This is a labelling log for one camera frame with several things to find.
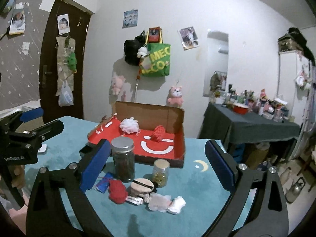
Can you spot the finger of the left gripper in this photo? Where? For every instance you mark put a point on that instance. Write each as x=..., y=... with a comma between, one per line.
x=13, y=121
x=42, y=131

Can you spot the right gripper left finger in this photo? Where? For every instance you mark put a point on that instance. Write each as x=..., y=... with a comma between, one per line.
x=46, y=214

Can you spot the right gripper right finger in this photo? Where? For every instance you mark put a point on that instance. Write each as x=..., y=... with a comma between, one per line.
x=268, y=214

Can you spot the blue small pouch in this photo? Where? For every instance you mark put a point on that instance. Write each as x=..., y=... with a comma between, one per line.
x=104, y=182

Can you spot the red knitted yarn ball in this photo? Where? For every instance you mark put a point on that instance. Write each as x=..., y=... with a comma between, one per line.
x=117, y=192

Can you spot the white sock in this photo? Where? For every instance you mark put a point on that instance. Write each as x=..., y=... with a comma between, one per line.
x=176, y=206

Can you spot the white mesh bath pouf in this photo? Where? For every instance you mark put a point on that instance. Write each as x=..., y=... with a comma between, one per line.
x=129, y=126

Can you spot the cream crochet plush toy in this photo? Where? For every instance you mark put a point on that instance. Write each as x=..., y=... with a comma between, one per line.
x=145, y=195

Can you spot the white translucent wrapper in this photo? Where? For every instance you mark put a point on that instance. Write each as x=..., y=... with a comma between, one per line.
x=159, y=202

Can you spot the person's left hand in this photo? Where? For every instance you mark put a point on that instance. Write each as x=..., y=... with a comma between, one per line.
x=18, y=175

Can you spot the white power bank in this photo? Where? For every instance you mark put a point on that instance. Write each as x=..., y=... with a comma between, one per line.
x=43, y=149

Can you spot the white plastic bag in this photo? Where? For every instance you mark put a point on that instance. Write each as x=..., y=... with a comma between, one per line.
x=66, y=96

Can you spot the green plush on door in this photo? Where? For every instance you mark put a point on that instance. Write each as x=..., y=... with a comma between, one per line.
x=72, y=62

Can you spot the large glass jar metal lid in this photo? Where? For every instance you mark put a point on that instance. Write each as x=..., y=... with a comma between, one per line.
x=123, y=156

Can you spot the dark green side table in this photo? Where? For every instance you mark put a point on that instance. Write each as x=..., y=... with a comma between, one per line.
x=221, y=123

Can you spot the teal plush table cover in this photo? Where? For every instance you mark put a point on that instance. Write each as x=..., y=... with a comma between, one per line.
x=203, y=197

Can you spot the red bowl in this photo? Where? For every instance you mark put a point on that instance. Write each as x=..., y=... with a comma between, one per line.
x=241, y=109

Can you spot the small glass jar yellow beads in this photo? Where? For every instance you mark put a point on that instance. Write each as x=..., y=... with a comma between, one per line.
x=160, y=172

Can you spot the cardboard box red inside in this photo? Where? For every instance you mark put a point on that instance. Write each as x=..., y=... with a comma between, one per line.
x=171, y=148

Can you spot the dark brown door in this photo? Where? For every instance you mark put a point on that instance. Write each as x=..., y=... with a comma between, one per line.
x=65, y=32

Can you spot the black hanging bag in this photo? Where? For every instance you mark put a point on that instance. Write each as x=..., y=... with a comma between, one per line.
x=131, y=48

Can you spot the green tote bag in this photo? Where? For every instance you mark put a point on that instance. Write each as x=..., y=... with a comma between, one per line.
x=155, y=55

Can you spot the pink bear plush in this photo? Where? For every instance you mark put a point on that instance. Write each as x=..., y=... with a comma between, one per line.
x=175, y=97

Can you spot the white refrigerator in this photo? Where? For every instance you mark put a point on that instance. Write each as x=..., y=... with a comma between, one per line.
x=294, y=72

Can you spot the pink plush toy on wall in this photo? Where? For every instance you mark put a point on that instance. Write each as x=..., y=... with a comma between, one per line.
x=117, y=83

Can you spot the mop handle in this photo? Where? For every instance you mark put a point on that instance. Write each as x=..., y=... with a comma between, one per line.
x=137, y=85

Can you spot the wall mirror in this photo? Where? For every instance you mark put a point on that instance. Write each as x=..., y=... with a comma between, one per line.
x=217, y=62

